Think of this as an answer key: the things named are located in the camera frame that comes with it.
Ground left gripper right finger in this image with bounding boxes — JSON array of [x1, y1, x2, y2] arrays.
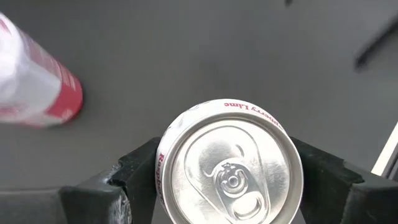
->
[[289, 136, 398, 224]]

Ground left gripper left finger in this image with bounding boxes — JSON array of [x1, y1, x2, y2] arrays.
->
[[58, 136, 162, 224]]

